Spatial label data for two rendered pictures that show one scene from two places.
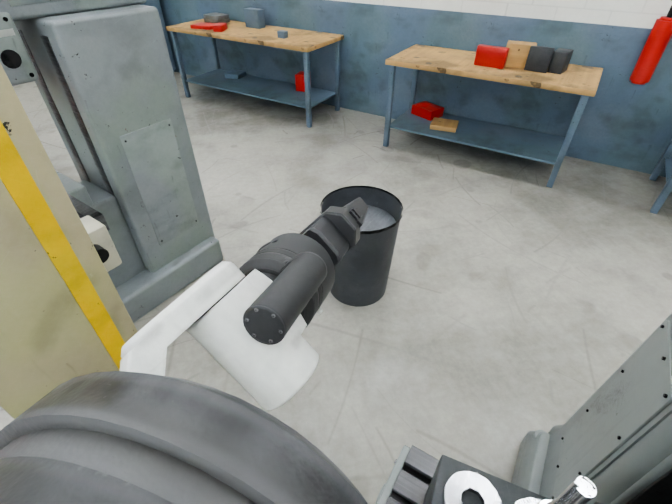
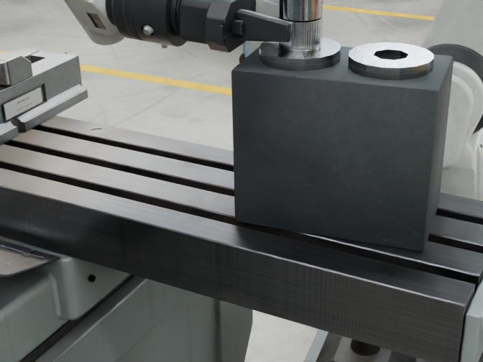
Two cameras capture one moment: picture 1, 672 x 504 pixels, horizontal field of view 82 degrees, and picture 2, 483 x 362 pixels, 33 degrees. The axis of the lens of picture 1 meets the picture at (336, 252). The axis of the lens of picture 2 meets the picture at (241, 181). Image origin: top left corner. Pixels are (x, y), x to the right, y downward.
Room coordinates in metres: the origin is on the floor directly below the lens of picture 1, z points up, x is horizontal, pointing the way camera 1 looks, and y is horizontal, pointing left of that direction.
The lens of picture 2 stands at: (1.04, -0.42, 1.40)
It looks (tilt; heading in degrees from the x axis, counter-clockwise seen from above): 26 degrees down; 177
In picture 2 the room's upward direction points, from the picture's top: 1 degrees counter-clockwise
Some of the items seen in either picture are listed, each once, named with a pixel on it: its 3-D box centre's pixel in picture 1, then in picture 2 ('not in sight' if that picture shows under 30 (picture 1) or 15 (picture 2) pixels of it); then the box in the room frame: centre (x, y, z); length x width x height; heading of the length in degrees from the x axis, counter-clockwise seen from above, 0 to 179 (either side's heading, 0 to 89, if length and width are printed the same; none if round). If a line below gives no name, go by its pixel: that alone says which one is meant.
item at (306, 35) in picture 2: not in sight; (300, 24); (0.19, -0.31, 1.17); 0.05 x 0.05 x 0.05
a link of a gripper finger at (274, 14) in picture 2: not in sight; (282, 15); (0.14, -0.33, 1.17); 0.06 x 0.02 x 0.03; 64
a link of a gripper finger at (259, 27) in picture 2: not in sight; (261, 29); (0.20, -0.35, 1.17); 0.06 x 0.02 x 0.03; 64
